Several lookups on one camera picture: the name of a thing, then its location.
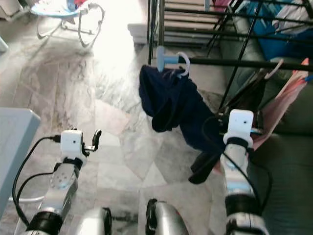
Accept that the baby bouncer seat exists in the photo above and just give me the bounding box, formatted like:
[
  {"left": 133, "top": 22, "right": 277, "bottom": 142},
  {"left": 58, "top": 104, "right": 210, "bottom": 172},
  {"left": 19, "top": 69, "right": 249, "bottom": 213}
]
[{"left": 29, "top": 0, "right": 106, "bottom": 48}]

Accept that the white crumpled cloth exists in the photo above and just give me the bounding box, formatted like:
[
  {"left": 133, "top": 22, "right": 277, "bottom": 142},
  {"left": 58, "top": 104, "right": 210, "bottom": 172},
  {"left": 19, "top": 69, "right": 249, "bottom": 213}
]
[{"left": 271, "top": 2, "right": 313, "bottom": 35}]

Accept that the black metal drying rack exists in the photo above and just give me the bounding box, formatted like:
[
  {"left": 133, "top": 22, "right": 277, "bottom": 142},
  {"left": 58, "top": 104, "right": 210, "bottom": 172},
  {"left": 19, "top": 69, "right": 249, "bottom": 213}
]
[{"left": 147, "top": 0, "right": 313, "bottom": 113}]

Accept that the white box appliance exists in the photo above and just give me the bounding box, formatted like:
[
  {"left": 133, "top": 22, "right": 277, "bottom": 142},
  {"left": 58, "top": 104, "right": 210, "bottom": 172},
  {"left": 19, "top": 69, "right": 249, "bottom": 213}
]
[{"left": 0, "top": 0, "right": 25, "bottom": 20}]

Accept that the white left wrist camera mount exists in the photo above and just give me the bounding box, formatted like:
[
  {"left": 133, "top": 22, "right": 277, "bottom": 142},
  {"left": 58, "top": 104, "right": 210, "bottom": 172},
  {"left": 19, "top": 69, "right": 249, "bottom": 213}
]
[{"left": 59, "top": 129, "right": 85, "bottom": 165}]

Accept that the blue storage bag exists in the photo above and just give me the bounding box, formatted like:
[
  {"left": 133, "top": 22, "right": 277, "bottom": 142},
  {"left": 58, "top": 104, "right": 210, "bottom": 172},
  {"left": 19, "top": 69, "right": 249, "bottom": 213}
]
[{"left": 245, "top": 0, "right": 313, "bottom": 60}]

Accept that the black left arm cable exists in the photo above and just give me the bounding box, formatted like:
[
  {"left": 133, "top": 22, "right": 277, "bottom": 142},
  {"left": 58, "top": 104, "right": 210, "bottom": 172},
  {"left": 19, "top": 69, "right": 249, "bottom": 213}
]
[{"left": 12, "top": 135, "right": 62, "bottom": 228}]

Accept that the silver right robot leg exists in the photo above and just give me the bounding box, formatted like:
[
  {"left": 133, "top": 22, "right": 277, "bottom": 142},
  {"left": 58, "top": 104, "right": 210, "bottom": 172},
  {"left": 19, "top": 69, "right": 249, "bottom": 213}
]
[{"left": 145, "top": 198, "right": 191, "bottom": 235}]

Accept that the light blue rail end cap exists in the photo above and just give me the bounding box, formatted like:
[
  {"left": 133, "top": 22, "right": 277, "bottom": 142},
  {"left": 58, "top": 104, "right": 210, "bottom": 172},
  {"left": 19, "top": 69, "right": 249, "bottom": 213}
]
[{"left": 156, "top": 46, "right": 179, "bottom": 73}]

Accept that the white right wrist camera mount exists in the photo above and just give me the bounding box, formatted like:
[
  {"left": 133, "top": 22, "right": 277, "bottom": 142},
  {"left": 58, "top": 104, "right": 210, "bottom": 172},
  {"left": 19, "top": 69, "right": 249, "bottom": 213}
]
[{"left": 224, "top": 109, "right": 255, "bottom": 146}]

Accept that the silver robot leg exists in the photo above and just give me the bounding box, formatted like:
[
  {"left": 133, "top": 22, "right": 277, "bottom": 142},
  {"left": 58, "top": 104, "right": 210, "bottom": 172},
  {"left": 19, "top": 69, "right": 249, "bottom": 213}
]
[
  {"left": 145, "top": 198, "right": 191, "bottom": 235},
  {"left": 78, "top": 207, "right": 113, "bottom": 235}
]

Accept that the pink garment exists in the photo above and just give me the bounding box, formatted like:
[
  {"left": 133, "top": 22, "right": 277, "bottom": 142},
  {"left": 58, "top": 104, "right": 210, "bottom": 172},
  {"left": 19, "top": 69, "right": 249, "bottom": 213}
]
[{"left": 213, "top": 58, "right": 311, "bottom": 176}]

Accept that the silver left robot leg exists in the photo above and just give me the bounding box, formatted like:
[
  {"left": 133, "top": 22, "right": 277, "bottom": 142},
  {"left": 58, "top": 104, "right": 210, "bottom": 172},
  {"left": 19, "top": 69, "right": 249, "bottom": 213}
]
[{"left": 78, "top": 207, "right": 113, "bottom": 235}]

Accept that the grey-green leather sofa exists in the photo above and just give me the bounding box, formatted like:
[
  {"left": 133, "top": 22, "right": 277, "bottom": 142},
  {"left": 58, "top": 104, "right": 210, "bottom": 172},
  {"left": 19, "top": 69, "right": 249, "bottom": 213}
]
[{"left": 218, "top": 29, "right": 313, "bottom": 235}]

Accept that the white clothes hanger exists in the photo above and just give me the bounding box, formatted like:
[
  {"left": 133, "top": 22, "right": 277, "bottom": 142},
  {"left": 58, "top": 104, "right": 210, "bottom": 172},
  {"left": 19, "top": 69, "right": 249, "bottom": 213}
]
[{"left": 176, "top": 51, "right": 191, "bottom": 78}]

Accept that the white slatted wooden rack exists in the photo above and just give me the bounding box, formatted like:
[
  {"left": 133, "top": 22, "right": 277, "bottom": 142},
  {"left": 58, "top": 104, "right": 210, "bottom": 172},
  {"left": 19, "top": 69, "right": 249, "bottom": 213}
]
[{"left": 127, "top": 0, "right": 221, "bottom": 46}]

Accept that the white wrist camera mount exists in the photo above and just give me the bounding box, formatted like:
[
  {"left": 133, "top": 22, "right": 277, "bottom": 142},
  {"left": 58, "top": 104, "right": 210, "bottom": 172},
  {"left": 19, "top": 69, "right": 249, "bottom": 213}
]
[
  {"left": 224, "top": 109, "right": 255, "bottom": 146},
  {"left": 59, "top": 129, "right": 85, "bottom": 165}
]

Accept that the dark navy garment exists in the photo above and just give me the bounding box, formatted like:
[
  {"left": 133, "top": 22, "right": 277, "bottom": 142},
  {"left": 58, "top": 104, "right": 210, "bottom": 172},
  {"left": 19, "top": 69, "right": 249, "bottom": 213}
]
[{"left": 138, "top": 65, "right": 228, "bottom": 186}]

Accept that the pink striped cloth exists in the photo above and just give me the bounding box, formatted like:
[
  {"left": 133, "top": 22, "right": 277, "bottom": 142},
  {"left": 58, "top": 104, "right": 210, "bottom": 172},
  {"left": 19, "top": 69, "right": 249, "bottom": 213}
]
[{"left": 213, "top": 0, "right": 231, "bottom": 11}]

